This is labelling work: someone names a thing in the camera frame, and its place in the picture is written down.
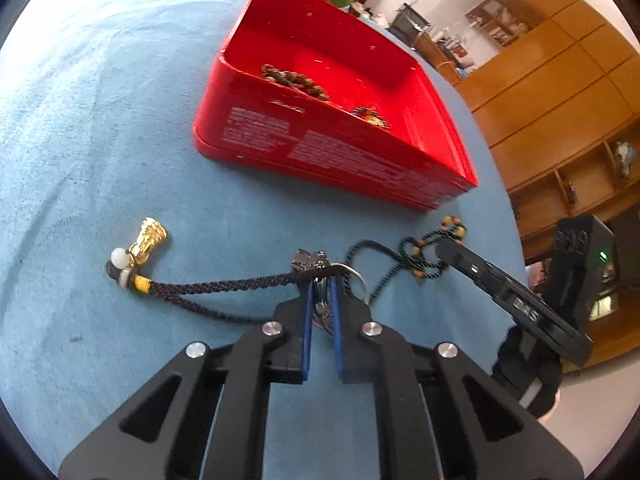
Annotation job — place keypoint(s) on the wooden wall shelf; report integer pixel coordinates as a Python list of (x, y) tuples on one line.
[(505, 22)]

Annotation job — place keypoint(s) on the black mesh chair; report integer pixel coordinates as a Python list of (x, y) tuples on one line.
[(407, 22)]

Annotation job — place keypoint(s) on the wooden open shelf unit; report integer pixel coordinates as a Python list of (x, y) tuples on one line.
[(575, 185)]

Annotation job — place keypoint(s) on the wooden wardrobe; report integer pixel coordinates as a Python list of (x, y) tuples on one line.
[(550, 70)]

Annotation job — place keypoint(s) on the silver link watch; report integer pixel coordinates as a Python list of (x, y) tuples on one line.
[(310, 260)]

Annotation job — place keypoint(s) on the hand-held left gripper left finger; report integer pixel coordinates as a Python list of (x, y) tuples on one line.
[(306, 330)]

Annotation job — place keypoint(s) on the red tin box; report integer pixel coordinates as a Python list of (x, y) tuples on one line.
[(320, 160)]

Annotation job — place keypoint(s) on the small gold brooch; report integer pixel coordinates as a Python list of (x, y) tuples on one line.
[(370, 116)]

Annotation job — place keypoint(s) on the thin silver bangle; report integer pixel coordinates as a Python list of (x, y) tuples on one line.
[(364, 280)]

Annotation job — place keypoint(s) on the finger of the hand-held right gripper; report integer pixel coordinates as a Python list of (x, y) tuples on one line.
[(465, 265)]

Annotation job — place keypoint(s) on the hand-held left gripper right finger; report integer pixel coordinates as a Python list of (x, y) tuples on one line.
[(339, 330)]

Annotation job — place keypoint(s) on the wooden desk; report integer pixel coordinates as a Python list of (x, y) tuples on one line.
[(445, 55)]

